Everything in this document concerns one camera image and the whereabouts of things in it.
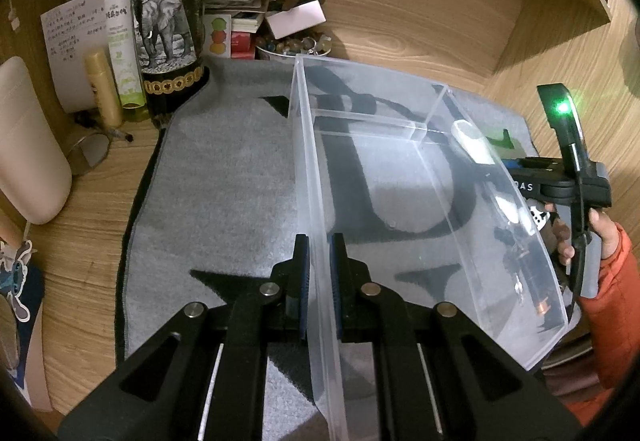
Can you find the clear plastic storage box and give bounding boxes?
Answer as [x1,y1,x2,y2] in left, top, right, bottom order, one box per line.
[290,56,567,440]

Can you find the orange jacket sleeve forearm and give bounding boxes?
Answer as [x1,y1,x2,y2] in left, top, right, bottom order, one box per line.
[568,223,639,426]

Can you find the right hand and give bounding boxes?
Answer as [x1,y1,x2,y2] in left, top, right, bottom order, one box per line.
[543,202,623,267]

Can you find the blue cartoon sticker card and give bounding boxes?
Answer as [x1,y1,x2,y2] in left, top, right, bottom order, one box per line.
[1,239,51,412]

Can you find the grey mat with black letters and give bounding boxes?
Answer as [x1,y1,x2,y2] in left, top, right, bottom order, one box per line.
[115,56,584,441]

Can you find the beige rounded container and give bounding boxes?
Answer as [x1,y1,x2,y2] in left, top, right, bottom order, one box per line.
[1,56,72,225]

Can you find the eyeglasses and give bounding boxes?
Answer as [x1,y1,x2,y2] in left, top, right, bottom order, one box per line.
[63,126,134,176]

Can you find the bowl of small stones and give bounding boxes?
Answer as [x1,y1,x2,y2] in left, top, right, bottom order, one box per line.
[255,34,333,62]

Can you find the small white pink box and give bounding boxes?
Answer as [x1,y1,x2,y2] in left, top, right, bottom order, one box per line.
[266,0,326,39]

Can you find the yellow lip balm tube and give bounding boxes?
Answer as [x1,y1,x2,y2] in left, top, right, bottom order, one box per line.
[84,49,124,128]

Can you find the stack of books and papers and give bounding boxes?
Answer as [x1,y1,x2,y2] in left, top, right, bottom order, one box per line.
[202,0,270,34]

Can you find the green white spray bottle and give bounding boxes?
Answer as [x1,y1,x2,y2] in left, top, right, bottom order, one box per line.
[103,0,145,110]

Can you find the fruit picture card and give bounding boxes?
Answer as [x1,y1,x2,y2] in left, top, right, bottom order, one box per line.
[203,13,232,58]

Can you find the white handwritten paper note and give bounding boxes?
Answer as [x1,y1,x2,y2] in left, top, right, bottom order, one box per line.
[40,0,106,114]

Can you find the dark wine bottle elephant label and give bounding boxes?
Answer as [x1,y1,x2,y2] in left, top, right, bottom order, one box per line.
[131,0,208,127]

